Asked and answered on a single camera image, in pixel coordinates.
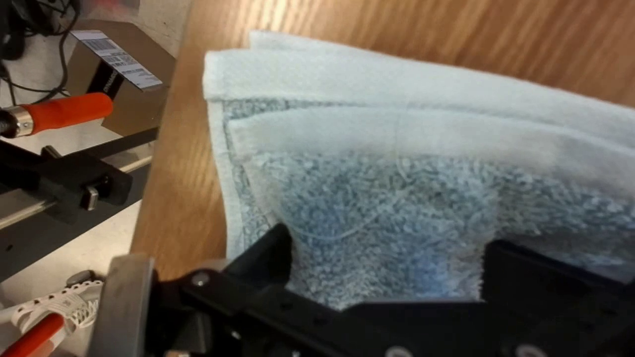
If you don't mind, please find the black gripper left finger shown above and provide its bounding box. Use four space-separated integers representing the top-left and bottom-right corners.
155 222 360 357

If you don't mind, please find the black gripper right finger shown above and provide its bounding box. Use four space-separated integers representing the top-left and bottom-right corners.
481 238 635 357

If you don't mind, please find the light blue terry cloth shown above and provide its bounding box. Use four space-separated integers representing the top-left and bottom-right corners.
201 28 635 314

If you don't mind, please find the white perforated bracket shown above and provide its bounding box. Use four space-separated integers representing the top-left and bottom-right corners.
0 276 108 334

